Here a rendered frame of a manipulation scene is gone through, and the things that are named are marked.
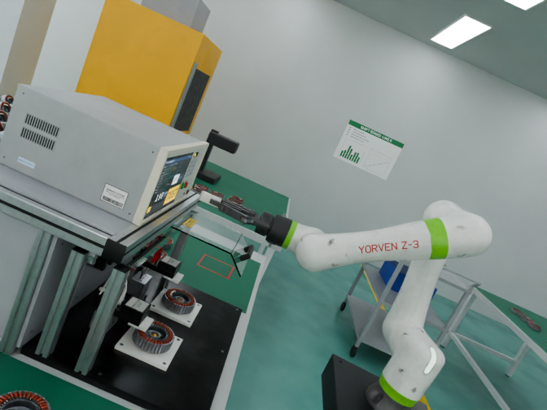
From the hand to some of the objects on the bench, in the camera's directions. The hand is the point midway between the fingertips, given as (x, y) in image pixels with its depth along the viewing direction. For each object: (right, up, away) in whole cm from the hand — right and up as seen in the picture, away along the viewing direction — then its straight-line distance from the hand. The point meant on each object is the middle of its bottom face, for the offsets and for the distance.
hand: (210, 199), depth 129 cm
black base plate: (-17, -41, 0) cm, 44 cm away
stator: (-15, -40, -12) cm, 45 cm away
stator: (-13, -36, +11) cm, 40 cm away
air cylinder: (-27, -31, +11) cm, 43 cm away
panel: (-38, -29, -1) cm, 47 cm away
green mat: (-32, -20, +63) cm, 73 cm away
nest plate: (-15, -42, -12) cm, 46 cm away
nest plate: (-14, -37, +12) cm, 41 cm away
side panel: (-54, -31, -32) cm, 70 cm away
